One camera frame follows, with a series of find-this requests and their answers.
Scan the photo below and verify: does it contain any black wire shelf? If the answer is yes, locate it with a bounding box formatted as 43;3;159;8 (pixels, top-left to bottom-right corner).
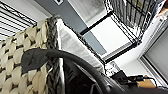
0;0;168;65

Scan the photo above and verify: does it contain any pale door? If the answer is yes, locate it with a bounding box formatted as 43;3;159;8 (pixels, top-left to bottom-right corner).
137;33;168;82

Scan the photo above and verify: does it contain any white wall socket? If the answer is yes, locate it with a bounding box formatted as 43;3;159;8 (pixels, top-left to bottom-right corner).
54;0;64;6

